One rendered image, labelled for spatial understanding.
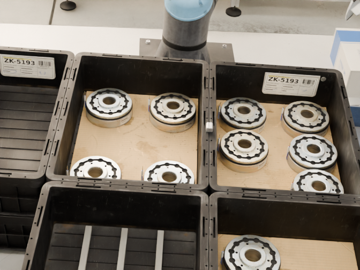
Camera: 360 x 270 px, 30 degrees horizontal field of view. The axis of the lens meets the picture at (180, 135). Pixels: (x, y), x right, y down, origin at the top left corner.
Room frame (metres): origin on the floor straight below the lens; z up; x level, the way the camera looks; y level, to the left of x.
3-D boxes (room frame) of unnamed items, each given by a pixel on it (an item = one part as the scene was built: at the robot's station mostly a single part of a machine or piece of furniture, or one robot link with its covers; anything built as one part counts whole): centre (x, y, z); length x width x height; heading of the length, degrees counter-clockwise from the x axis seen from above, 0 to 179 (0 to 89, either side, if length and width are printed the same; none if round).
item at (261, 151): (1.04, -0.14, 0.86); 0.10 x 0.10 x 0.01
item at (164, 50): (1.45, 0.01, 0.80); 0.15 x 0.15 x 0.10
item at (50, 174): (1.03, 0.09, 0.92); 0.40 x 0.30 x 0.02; 1
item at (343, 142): (1.04, -0.21, 0.87); 0.40 x 0.30 x 0.11; 1
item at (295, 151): (1.04, -0.28, 0.86); 0.10 x 0.10 x 0.01
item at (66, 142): (1.03, 0.09, 0.87); 0.40 x 0.30 x 0.11; 1
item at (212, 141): (1.04, -0.21, 0.92); 0.40 x 0.30 x 0.02; 1
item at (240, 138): (1.04, -0.14, 0.86); 0.05 x 0.05 x 0.01
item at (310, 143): (1.04, -0.28, 0.86); 0.05 x 0.05 x 0.01
